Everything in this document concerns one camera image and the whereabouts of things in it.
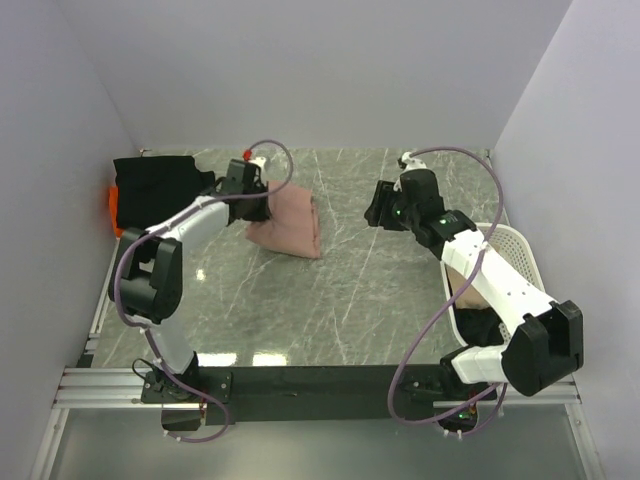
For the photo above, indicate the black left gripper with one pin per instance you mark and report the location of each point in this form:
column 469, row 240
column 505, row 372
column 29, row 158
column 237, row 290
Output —
column 261, row 215

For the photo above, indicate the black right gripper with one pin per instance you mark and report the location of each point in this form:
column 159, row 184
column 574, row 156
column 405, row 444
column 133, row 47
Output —
column 373, row 213

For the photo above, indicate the pink printed t-shirt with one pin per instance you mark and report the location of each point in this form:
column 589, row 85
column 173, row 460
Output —
column 293, row 227

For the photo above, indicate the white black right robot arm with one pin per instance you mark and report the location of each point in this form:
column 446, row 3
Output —
column 544, row 340

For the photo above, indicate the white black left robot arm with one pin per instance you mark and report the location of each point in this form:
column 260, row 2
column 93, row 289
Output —
column 147, row 282

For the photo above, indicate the folded black t-shirt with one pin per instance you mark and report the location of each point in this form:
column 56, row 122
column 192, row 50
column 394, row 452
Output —
column 154, row 188

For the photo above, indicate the beige garment in basket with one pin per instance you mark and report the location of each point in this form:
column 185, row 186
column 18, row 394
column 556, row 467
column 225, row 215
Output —
column 470, row 298

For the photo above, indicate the folded orange t-shirt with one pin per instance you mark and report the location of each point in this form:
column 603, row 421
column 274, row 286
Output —
column 113, row 209

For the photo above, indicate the white plastic laundry basket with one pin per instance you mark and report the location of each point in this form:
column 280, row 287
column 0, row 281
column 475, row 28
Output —
column 502, row 270

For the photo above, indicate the black garment in basket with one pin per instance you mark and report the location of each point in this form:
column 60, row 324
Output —
column 479, row 327

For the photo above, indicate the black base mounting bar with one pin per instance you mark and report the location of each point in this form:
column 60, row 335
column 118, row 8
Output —
column 305, row 393

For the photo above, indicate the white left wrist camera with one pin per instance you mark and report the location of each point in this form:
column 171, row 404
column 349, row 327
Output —
column 260, row 161

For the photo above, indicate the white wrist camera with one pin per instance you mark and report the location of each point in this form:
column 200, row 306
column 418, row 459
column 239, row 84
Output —
column 260, row 161
column 407, row 162

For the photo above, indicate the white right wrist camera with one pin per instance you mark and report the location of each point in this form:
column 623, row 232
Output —
column 407, row 162

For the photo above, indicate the aluminium frame rail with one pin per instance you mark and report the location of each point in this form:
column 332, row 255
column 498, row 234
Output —
column 360, row 304

